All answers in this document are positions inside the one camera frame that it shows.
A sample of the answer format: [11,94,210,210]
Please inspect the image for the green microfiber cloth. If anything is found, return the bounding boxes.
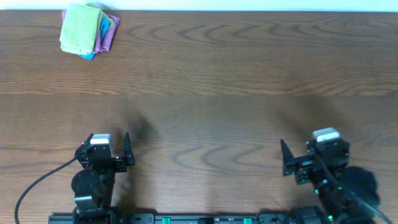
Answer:
[60,3,102,55]

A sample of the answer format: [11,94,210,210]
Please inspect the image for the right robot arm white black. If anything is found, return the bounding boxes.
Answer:
[280,138,382,223]

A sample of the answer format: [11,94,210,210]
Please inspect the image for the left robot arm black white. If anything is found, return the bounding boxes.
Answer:
[71,133,135,223]

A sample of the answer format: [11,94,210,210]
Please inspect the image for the folded purple cloth underneath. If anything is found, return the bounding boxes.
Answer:
[98,14,120,52]

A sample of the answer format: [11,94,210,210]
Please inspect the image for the folded blue cloth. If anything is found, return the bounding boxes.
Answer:
[80,17,109,60]

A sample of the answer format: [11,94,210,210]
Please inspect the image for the folded yellow-green cloth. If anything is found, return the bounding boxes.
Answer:
[85,1,114,29]

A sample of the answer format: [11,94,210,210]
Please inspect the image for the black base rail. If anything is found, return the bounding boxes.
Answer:
[48,212,367,224]

